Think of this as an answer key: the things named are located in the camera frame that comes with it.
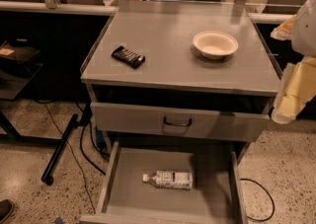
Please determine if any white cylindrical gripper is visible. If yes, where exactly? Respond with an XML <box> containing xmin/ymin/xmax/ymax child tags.
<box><xmin>271</xmin><ymin>0</ymin><xmax>316</xmax><ymax>124</ymax></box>

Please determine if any clear plastic bottle white cap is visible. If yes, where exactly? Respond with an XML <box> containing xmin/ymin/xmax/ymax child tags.
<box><xmin>142</xmin><ymin>170</ymin><xmax>193</xmax><ymax>190</ymax></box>

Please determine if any upper grey drawer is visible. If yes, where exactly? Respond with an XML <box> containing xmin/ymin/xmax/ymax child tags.
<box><xmin>91</xmin><ymin>103</ymin><xmax>269</xmax><ymax>142</ymax></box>

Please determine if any open grey middle drawer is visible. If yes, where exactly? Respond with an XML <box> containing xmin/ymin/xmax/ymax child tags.
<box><xmin>80</xmin><ymin>139</ymin><xmax>248</xmax><ymax>224</ymax></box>

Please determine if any white paper bowl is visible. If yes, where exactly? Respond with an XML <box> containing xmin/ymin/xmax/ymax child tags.
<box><xmin>193</xmin><ymin>31</ymin><xmax>239</xmax><ymax>60</ymax></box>

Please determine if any grey metal cabinet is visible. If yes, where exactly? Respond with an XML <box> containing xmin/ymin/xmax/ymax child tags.
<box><xmin>81</xmin><ymin>1</ymin><xmax>279</xmax><ymax>155</ymax></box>

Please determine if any black snack bar packet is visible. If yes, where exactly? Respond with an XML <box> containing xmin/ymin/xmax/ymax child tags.
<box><xmin>111</xmin><ymin>45</ymin><xmax>145</xmax><ymax>69</ymax></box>

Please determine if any black stand leg with wheel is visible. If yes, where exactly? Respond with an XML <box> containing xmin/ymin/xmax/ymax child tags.
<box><xmin>41</xmin><ymin>113</ymin><xmax>78</xmax><ymax>186</ymax></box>

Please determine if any dark side table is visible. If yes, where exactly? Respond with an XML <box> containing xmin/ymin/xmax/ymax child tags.
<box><xmin>0</xmin><ymin>38</ymin><xmax>42</xmax><ymax>101</ymax></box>

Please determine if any dark shoe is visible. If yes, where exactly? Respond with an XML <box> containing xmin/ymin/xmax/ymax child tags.
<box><xmin>0</xmin><ymin>199</ymin><xmax>15</xmax><ymax>224</ymax></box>

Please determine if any black floor cable right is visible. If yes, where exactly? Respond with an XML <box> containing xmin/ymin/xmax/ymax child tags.
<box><xmin>239</xmin><ymin>178</ymin><xmax>276</xmax><ymax>223</ymax></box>

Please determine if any black floor cable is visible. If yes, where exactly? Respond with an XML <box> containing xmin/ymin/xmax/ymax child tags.
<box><xmin>239</xmin><ymin>178</ymin><xmax>276</xmax><ymax>223</ymax></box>
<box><xmin>34</xmin><ymin>99</ymin><xmax>112</xmax><ymax>214</ymax></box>

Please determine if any black drawer handle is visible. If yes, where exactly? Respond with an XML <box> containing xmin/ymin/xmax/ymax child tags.
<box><xmin>163</xmin><ymin>116</ymin><xmax>193</xmax><ymax>127</ymax></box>

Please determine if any black floor cable left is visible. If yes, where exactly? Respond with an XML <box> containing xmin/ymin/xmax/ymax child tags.
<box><xmin>34</xmin><ymin>99</ymin><xmax>112</xmax><ymax>214</ymax></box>

